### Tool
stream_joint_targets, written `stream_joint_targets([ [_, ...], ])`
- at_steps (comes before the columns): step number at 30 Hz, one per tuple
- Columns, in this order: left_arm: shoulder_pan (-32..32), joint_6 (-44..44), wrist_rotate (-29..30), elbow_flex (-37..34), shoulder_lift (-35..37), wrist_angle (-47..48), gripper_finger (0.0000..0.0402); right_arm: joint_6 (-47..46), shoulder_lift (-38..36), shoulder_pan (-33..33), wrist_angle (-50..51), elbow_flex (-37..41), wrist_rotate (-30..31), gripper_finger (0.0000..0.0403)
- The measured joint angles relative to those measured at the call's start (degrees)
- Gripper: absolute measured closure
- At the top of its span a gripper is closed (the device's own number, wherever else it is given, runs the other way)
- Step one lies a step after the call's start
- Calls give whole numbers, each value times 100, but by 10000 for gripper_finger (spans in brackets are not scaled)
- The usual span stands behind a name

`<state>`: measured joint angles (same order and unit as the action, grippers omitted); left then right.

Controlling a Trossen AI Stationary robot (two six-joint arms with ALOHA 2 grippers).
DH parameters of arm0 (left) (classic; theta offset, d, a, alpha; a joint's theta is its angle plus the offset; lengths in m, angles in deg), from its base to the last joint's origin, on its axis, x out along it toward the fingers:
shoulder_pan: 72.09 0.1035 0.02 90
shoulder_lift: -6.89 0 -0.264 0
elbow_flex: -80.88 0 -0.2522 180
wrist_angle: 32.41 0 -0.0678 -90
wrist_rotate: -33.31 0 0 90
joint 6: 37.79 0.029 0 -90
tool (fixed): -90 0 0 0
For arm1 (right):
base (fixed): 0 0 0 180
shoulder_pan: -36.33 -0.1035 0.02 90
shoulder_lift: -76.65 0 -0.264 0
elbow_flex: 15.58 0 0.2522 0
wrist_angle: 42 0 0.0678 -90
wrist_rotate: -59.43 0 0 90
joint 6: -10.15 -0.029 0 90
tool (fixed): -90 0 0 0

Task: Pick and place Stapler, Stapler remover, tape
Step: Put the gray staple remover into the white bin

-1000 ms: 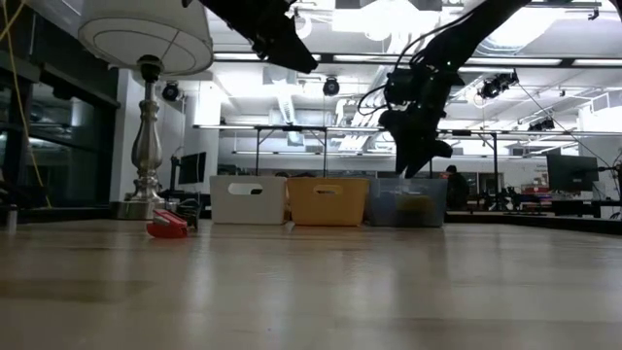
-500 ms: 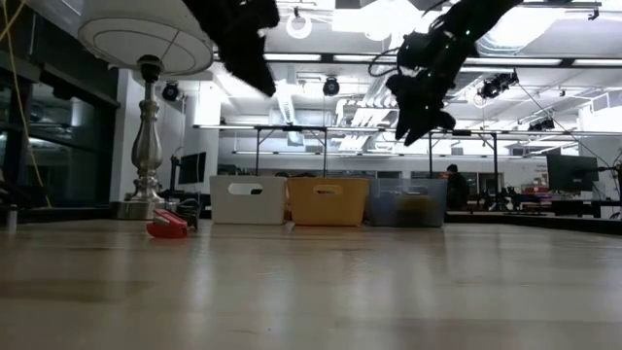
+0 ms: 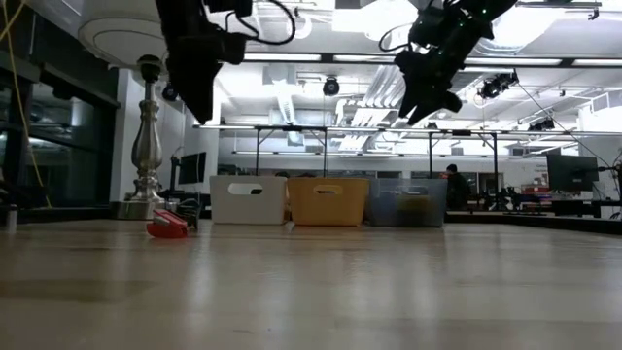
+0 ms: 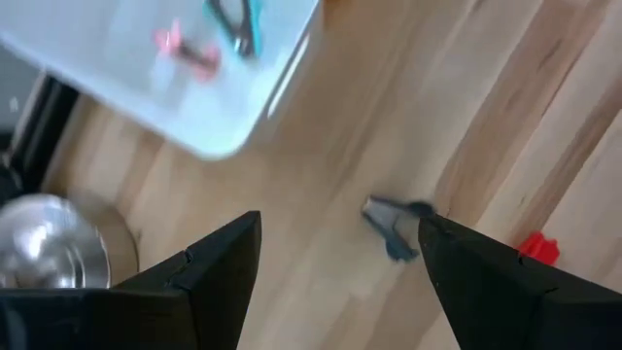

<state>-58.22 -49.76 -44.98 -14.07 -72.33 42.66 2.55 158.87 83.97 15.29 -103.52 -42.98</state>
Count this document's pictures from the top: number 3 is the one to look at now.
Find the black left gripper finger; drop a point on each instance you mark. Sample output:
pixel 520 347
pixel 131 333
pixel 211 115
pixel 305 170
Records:
pixel 201 104

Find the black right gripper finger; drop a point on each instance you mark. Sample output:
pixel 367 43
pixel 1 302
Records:
pixel 409 94
pixel 435 101

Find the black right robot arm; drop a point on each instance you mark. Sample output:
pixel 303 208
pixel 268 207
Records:
pixel 495 7

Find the small black monitor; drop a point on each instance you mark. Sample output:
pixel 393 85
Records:
pixel 193 167

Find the silver candlestick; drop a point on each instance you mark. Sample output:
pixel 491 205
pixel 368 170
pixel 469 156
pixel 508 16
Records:
pixel 146 150

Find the person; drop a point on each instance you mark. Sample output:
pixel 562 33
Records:
pixel 458 189

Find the white plastic bin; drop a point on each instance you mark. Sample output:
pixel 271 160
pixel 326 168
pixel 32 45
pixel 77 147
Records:
pixel 248 204

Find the grey translucent plastic bin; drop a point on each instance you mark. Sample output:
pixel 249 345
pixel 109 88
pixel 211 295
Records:
pixel 384 206

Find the orange plastic bin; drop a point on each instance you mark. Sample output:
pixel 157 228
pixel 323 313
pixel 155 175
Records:
pixel 328 206

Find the large black monitor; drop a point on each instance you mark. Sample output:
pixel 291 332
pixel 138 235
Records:
pixel 572 172

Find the black ceiling camera rig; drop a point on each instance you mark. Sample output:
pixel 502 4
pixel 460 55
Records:
pixel 495 86

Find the round black ceiling camera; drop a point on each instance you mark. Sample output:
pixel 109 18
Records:
pixel 331 86

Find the black aluminium table frame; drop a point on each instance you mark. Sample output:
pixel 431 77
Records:
pixel 534 221

